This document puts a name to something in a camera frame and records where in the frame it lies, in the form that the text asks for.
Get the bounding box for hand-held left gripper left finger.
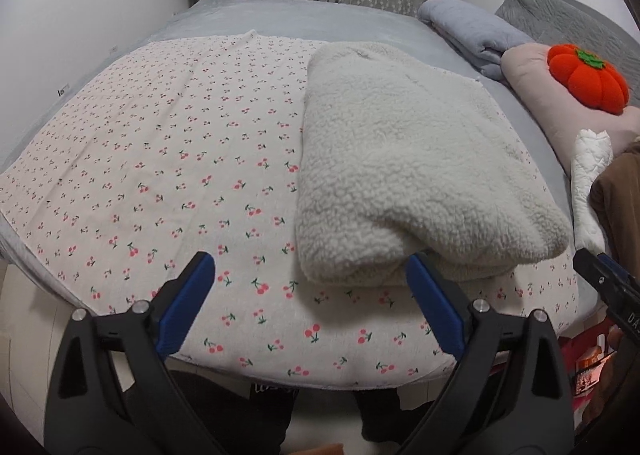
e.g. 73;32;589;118
44;251;226;455

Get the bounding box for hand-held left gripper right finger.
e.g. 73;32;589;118
405;252;576;455

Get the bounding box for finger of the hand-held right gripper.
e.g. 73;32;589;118
572;249;632;306

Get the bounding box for white fleece jacket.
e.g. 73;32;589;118
295;42;572;286

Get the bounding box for red cardboard box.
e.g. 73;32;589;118
559;330;623;411

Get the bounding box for brown jacket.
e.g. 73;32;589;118
589;142;640;266

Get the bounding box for white quilted cloth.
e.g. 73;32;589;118
571;129;614;256

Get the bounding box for person's dark pants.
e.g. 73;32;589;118
165;369;416;455

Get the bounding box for cherry print blanket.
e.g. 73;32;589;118
0;30;581;378

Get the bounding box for pink pillow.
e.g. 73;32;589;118
501;42;640;173

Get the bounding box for orange pumpkin plush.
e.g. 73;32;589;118
547;44;629;114

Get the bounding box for grey quilted pillow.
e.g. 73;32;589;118
495;0;640;108

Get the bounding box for light blue folded blanket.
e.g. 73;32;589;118
417;0;536;82

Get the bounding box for grey bed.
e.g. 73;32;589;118
0;0;573;286

